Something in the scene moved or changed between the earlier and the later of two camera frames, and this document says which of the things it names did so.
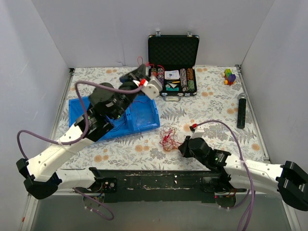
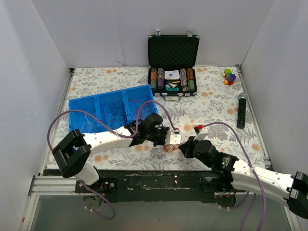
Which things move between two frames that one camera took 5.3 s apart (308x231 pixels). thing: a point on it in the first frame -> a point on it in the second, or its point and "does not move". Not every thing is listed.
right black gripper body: (186, 149) does not move
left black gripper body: (134, 78) -> (162, 135)
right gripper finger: (185, 149) does not move
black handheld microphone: (241, 110) does not move
